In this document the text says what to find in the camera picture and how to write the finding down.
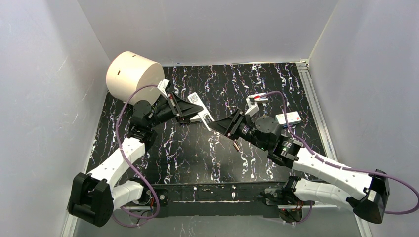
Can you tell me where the white remote control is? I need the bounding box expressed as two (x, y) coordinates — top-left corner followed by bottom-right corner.
(187, 92), (217, 131)

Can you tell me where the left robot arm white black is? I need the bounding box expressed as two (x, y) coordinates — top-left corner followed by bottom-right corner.
(68, 92), (206, 227)

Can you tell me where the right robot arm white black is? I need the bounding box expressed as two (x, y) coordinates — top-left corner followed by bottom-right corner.
(204, 110), (389, 224)

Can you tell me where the white remote with black end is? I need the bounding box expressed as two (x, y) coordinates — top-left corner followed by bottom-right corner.
(179, 115), (202, 124)

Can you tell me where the small white charger device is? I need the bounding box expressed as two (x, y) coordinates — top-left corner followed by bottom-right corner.
(246, 93), (269, 105)

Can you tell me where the white box with red labels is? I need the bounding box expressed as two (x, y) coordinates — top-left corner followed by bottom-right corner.
(275, 111), (301, 126)

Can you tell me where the large white cylinder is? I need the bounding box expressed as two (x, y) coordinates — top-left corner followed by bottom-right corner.
(106, 51), (165, 105)

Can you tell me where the black base bar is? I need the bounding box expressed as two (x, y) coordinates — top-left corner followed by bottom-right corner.
(119, 181), (315, 219)

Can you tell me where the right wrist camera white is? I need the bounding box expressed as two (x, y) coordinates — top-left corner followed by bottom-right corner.
(245, 103), (259, 117)

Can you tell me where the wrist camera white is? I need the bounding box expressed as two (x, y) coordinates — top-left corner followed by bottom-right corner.
(157, 79), (171, 98)
(245, 103), (259, 117)

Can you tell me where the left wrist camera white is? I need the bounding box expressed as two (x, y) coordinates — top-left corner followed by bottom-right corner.
(157, 79), (171, 98)

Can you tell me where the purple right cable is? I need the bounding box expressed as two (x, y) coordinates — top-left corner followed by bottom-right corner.
(261, 91), (419, 226)

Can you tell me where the aluminium frame rail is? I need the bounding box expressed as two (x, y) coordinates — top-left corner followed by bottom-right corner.
(296, 59), (374, 237)

